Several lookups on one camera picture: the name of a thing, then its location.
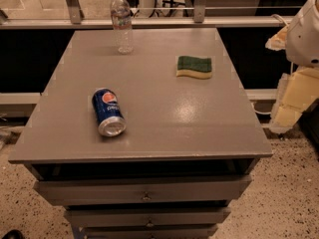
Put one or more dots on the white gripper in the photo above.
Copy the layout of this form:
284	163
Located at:
304	39

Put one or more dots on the metal railing frame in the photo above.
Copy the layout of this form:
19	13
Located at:
95	14

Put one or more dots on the top grey drawer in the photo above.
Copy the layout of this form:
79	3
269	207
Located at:
144	190

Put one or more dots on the grey drawer cabinet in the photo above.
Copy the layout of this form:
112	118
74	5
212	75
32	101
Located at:
176	126

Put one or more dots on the blue Pepsi can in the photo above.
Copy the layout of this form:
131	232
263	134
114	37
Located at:
108	113

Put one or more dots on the green and yellow sponge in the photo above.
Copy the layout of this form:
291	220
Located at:
199	68

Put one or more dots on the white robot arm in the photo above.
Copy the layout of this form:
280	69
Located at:
299	89

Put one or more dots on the clear plastic water bottle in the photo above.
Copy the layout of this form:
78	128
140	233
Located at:
122	25

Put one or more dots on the black shoe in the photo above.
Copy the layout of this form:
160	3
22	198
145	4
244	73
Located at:
13	234

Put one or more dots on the grey drawer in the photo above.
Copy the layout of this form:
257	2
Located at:
202	231
144	190
147	217

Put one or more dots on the middle grey drawer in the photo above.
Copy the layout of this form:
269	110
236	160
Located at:
147	217

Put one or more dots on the bottom grey drawer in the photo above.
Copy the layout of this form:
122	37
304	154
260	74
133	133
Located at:
202	231

